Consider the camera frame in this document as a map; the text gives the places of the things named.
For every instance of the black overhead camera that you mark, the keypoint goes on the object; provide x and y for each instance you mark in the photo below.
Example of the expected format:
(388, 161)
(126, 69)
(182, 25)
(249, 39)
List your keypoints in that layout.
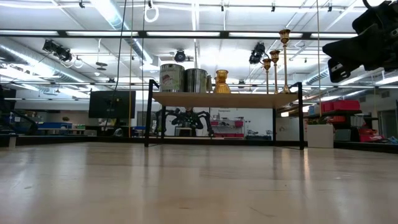
(179, 56)

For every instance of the background black robot arm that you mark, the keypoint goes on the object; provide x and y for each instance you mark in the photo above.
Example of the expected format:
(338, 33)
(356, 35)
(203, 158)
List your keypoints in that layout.
(186, 119)

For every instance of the black overhead frame bar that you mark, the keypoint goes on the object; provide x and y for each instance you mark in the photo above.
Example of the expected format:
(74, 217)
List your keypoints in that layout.
(224, 34)

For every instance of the red bin rack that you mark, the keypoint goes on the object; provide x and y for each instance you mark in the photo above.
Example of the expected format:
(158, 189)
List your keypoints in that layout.
(237, 124)

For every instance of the wooden shelf riser black legs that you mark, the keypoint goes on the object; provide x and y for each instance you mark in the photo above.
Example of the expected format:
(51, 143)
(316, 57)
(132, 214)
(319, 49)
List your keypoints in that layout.
(224, 100)

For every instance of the black monitor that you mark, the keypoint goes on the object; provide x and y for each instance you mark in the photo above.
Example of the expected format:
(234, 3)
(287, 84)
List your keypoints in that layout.
(105, 104)

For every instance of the white pot with green plant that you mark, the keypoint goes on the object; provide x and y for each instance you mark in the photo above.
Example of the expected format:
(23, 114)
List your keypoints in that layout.
(320, 137)

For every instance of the brass candlestick holder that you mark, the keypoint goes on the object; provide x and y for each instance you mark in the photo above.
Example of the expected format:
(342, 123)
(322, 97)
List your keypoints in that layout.
(275, 56)
(266, 64)
(285, 35)

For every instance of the blue storage bin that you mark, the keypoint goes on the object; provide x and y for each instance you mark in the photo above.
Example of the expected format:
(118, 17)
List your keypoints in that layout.
(53, 125)

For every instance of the small red storage bins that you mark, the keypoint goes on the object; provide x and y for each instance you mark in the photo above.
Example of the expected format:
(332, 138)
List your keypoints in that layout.
(370, 137)

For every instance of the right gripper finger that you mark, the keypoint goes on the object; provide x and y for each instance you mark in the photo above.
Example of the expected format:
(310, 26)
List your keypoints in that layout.
(337, 71)
(348, 48)

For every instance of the silver scented candle tin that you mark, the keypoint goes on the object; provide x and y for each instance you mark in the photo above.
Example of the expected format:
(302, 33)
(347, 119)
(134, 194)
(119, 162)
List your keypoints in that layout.
(171, 79)
(195, 81)

